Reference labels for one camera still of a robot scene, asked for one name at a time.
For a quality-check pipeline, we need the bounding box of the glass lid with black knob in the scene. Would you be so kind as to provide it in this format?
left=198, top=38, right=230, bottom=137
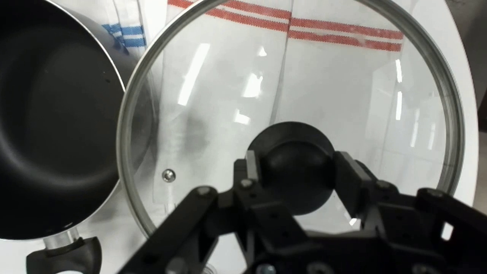
left=116, top=0, right=466, bottom=242

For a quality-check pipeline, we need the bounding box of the white towel with red stripes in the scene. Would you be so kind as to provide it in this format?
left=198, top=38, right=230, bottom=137
left=143, top=0, right=462, bottom=214

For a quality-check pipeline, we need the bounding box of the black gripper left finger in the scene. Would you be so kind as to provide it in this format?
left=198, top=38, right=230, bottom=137
left=119, top=149, right=265, bottom=274

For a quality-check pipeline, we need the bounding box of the black cooking pot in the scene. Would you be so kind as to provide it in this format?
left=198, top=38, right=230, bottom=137
left=0, top=0, right=128, bottom=274

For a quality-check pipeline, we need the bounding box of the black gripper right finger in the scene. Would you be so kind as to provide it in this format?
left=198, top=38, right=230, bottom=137
left=332, top=149, right=487, bottom=274

